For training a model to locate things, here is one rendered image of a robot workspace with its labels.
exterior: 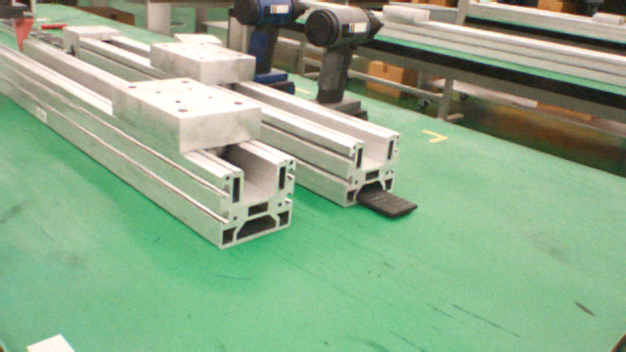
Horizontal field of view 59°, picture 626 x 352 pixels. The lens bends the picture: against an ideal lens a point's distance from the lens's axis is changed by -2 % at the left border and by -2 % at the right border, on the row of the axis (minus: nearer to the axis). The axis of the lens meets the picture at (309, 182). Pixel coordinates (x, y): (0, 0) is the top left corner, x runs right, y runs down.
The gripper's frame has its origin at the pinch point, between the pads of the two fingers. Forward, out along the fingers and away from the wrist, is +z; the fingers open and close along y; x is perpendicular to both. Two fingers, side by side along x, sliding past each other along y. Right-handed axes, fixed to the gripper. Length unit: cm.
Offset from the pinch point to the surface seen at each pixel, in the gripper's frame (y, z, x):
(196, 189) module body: -8, 0, -82
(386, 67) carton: 356, 62, 156
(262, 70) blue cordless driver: 33, -2, -46
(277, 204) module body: 0, 2, -87
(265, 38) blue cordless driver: 33, -8, -46
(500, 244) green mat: 19, 5, -105
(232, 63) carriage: 18, -6, -56
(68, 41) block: 13.8, -1.1, -1.9
